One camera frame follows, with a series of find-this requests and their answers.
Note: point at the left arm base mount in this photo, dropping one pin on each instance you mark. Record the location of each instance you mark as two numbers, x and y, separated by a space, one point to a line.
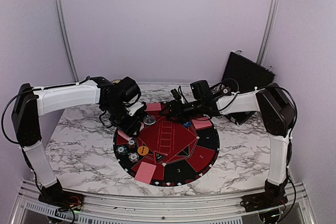
57 196

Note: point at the dealt red card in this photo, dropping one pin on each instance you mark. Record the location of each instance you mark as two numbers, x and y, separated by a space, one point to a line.
201 124
145 172
153 106

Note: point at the round red black poker mat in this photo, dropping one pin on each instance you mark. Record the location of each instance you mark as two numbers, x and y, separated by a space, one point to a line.
190 152

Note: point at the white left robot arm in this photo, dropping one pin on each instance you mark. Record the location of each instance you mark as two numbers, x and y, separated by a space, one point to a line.
32 104

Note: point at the aluminium wall post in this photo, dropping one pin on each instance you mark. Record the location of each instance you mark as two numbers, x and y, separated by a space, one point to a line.
268 29
65 39

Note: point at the red playing card deck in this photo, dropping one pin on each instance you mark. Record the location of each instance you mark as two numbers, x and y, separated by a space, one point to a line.
124 136

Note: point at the aluminium front rail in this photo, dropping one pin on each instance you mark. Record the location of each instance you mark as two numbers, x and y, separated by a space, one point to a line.
215 208

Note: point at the blue round blind button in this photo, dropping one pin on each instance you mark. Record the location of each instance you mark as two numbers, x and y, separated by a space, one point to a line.
187 124

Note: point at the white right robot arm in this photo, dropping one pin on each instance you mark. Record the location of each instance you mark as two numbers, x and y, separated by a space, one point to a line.
276 107

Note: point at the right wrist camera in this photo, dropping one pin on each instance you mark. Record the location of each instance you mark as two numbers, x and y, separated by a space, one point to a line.
176 95

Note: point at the orange round blind button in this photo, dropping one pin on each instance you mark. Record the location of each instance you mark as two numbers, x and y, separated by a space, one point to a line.
143 150

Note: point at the black triangular button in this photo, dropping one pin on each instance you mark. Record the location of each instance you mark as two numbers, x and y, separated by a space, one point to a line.
158 156

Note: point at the left aluminium wall post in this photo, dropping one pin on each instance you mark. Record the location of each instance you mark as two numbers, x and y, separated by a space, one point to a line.
65 39

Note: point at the woven bamboo tray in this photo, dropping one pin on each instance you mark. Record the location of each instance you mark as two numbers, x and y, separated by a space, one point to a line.
115 81

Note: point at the clear round dealer button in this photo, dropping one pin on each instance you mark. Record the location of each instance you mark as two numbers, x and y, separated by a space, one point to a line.
149 120

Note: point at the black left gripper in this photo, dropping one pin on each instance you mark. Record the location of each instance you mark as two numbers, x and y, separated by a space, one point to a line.
129 128

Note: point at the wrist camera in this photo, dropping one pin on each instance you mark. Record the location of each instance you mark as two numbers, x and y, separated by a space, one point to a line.
132 110
176 95

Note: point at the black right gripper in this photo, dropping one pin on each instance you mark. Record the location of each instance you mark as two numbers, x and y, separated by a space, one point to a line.
175 105

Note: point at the right aluminium wall post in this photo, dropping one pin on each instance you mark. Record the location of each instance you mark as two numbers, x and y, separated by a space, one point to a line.
268 29

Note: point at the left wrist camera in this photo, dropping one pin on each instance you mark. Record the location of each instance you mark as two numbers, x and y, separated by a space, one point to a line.
132 110

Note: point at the black poker chip case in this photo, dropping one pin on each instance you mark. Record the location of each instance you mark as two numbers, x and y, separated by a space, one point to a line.
242 74

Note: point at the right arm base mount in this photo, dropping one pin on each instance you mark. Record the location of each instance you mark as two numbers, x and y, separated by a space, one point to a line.
273 195

